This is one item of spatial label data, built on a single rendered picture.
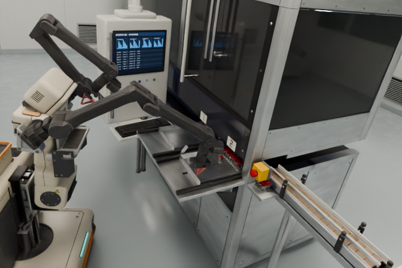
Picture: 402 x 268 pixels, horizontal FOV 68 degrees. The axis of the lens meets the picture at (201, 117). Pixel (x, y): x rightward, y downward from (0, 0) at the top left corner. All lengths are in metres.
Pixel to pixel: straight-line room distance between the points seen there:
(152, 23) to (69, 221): 1.45
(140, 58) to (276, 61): 1.09
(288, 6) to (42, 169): 1.40
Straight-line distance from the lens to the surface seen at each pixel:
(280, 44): 1.39
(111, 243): 2.51
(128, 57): 2.14
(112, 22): 2.05
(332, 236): 1.53
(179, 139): 1.98
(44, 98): 1.50
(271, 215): 2.09
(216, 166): 1.78
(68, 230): 2.26
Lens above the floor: 1.91
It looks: 27 degrees down
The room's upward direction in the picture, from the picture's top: 8 degrees clockwise
